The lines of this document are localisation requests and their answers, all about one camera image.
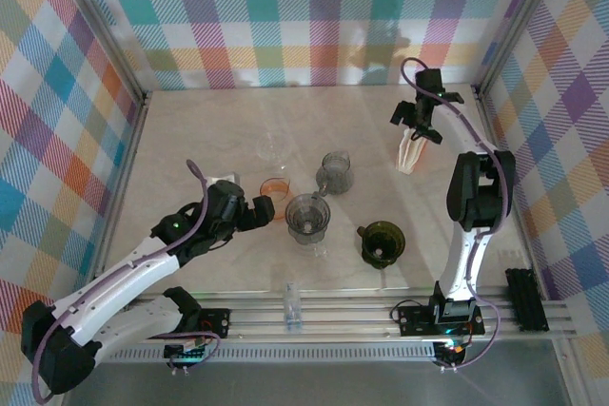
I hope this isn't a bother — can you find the orange translucent server cup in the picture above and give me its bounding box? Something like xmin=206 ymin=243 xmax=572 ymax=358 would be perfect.
xmin=259 ymin=176 xmax=292 ymax=203

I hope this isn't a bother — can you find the orange white coffee filter pack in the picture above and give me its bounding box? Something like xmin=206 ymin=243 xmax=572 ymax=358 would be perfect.
xmin=397 ymin=128 xmax=427 ymax=175

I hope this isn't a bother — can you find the grey translucent coffee dripper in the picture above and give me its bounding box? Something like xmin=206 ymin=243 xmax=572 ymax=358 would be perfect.
xmin=284 ymin=191 xmax=333 ymax=246

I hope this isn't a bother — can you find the clear coffee dripper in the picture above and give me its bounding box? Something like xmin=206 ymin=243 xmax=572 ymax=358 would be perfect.
xmin=256 ymin=133 xmax=292 ymax=170

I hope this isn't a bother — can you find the clear glass server jug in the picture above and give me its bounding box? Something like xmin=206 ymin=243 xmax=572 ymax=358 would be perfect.
xmin=287 ymin=229 xmax=332 ymax=259

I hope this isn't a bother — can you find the grey translucent server jug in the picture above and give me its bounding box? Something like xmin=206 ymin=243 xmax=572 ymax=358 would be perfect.
xmin=315 ymin=150 xmax=356 ymax=199

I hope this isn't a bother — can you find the dark green translucent coffee dripper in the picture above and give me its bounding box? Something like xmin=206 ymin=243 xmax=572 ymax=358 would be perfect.
xmin=356 ymin=219 xmax=408 ymax=271

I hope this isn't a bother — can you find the small clear plastic bottle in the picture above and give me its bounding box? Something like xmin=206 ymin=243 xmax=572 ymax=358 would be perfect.
xmin=283 ymin=280 xmax=305 ymax=334

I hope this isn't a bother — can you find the green circuit board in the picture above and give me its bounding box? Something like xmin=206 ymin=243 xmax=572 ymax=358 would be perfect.
xmin=433 ymin=338 xmax=470 ymax=360
xmin=163 ymin=337 xmax=213 ymax=363

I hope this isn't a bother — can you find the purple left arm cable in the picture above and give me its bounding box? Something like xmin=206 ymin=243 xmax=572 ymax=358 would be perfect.
xmin=30 ymin=158 xmax=224 ymax=403

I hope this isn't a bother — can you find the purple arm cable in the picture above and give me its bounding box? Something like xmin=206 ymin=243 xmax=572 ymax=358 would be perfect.
xmin=402 ymin=57 xmax=501 ymax=373
xmin=30 ymin=158 xmax=224 ymax=403

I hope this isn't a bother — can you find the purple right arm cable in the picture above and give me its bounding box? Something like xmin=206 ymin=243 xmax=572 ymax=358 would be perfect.
xmin=402 ymin=57 xmax=501 ymax=373

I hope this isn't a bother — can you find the aluminium side rail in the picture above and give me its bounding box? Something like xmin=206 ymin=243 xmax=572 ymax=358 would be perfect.
xmin=473 ymin=85 xmax=543 ymax=305
xmin=89 ymin=89 xmax=153 ymax=283

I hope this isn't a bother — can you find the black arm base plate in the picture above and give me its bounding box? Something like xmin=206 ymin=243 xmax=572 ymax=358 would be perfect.
xmin=198 ymin=308 xmax=233 ymax=339
xmin=396 ymin=303 xmax=486 ymax=337

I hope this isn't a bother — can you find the aluminium front rail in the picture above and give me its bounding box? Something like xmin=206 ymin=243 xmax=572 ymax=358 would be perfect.
xmin=61 ymin=289 xmax=580 ymax=343

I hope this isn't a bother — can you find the aluminium frame post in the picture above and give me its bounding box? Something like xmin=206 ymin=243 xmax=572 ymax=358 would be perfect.
xmin=56 ymin=0 xmax=152 ymax=103
xmin=473 ymin=0 xmax=570 ymax=96

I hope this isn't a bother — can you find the slotted grey cable duct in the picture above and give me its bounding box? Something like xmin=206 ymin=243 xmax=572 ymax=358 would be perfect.
xmin=102 ymin=342 xmax=442 ymax=364

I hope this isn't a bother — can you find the black plastic bracket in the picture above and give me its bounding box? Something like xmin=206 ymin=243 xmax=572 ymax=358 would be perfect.
xmin=504 ymin=266 xmax=549 ymax=334

